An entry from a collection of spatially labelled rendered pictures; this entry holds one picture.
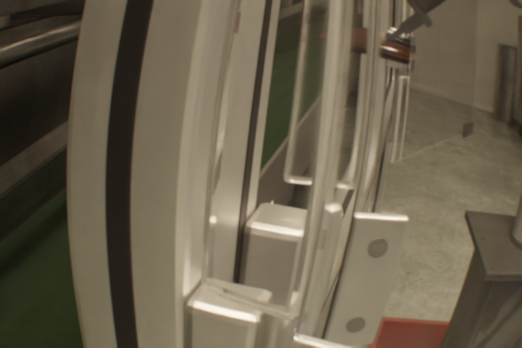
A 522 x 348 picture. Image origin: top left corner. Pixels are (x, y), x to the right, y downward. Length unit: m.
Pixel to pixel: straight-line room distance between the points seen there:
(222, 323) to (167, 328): 0.02
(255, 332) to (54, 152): 0.41
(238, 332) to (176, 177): 0.04
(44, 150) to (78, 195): 0.37
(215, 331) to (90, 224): 0.04
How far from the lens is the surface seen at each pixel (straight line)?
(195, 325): 0.18
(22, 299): 0.42
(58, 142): 0.58
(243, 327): 0.18
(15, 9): 0.42
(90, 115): 0.18
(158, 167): 0.17
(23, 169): 0.52
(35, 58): 0.66
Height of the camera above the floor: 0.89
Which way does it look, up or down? 18 degrees down
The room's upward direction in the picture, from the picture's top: 7 degrees clockwise
